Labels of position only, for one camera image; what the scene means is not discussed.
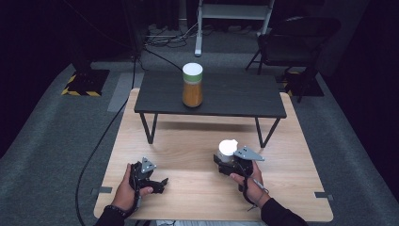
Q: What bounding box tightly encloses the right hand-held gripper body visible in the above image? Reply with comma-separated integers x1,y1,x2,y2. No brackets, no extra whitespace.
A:
217,145,265,177

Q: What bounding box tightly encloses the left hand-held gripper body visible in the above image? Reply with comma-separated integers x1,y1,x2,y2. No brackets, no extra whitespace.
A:
128,156,158,191

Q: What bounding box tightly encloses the white lidded jar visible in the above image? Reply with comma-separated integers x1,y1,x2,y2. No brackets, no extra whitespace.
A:
216,138,240,165

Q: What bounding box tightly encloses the person's left hand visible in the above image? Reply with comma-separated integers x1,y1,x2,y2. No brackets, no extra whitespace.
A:
111,163,155,212

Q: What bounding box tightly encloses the person's right hand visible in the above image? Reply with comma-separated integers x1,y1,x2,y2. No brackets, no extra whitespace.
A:
229,161,272,209

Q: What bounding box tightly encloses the black low table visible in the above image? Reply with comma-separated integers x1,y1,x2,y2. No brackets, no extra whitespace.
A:
134,71,288,150

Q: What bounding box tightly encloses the orange jar with green band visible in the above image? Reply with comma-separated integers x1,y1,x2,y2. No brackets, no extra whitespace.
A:
182,62,204,108

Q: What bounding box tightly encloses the yellow black striped stand base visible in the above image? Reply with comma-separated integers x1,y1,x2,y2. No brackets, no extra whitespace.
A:
282,71,325,98
60,69,111,98

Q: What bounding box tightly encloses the black folding chair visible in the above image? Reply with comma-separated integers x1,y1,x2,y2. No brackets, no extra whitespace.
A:
245,15,343,77

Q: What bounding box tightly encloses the white metal stand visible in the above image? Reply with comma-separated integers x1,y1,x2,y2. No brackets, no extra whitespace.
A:
194,0,277,57

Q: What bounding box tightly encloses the black wrist strap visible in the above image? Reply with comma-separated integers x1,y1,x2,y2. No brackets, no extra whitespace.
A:
237,163,261,212

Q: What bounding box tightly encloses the long black floor cable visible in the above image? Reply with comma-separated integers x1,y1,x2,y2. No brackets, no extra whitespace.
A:
73,46,149,226

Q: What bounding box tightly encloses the tangle of floor cables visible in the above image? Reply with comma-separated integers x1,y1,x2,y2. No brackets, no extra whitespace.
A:
144,24,202,49

